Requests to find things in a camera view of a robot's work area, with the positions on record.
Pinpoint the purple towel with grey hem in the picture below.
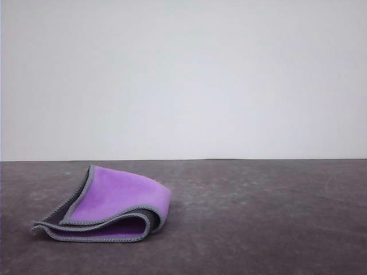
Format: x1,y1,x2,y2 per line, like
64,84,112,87
30,164,173,243

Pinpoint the grey table cloth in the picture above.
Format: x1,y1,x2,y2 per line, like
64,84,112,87
0,158,367,275

